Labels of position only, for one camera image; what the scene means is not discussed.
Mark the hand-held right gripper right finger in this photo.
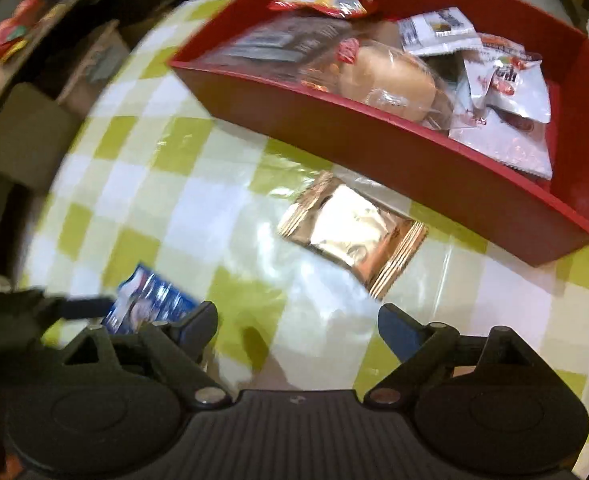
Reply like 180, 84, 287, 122
363, 303, 545, 407

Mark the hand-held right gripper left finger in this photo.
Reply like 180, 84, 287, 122
59, 301, 232, 408

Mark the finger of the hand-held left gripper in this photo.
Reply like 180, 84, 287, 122
48, 296, 118, 322

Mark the blue snack packet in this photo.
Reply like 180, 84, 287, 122
101, 262, 201, 337

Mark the golden brown snack packet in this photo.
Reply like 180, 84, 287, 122
276, 171, 429, 302

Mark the red cardboard box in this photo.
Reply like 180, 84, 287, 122
168, 0, 589, 267

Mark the white packet with orange picture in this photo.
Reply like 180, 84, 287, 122
449, 109, 554, 179

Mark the clear bread bun packet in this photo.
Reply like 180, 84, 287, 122
333, 36, 451, 127

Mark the white red date snack packet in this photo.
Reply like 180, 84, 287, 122
461, 34, 551, 124

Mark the dark clear snack packet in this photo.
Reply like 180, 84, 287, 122
223, 14, 351, 67

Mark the white wafer packet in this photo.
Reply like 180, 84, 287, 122
399, 6, 481, 57

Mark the red yellow snack packet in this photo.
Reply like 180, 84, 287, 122
266, 0, 379, 19

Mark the green white checked tablecloth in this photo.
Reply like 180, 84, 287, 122
19, 0, 589, 480

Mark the red fruit bag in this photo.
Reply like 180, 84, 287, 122
0, 0, 44, 67

